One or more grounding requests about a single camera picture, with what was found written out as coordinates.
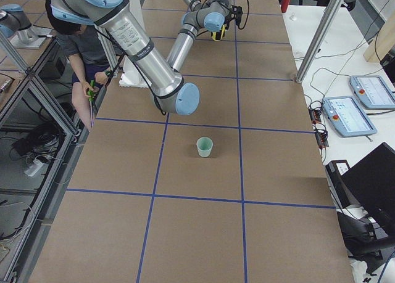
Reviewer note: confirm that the near blue teach pendant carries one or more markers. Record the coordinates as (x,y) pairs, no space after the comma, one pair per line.
(347,116)

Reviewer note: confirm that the black small computer box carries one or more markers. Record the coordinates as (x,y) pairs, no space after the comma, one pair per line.
(334,171)

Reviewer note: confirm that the light green plastic cup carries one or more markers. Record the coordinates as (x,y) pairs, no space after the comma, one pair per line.
(204,146)

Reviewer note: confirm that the black monitor on table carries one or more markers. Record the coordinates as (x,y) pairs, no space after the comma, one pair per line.
(371,182)

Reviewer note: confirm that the brown paper table mat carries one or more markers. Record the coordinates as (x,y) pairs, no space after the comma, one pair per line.
(143,206)

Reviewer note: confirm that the far blue teach pendant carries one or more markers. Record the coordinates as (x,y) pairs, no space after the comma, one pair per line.
(373,92)

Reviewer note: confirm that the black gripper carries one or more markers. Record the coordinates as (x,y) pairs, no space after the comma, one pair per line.
(220,31)

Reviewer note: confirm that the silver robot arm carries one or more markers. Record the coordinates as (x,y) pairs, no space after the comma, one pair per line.
(170,91)
(210,15)

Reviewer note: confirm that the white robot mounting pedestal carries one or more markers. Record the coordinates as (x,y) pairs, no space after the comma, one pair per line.
(131,76)

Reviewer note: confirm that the yellow plastic cup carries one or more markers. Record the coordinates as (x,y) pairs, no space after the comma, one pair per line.
(218,35)

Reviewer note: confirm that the blue teach pendant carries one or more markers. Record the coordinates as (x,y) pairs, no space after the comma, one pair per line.
(347,116)
(373,92)

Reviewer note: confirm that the seated person in grey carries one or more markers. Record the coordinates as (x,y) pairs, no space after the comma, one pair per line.
(91,69)

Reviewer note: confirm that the aluminium frame post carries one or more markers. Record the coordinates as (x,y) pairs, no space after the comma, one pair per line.
(329,15)

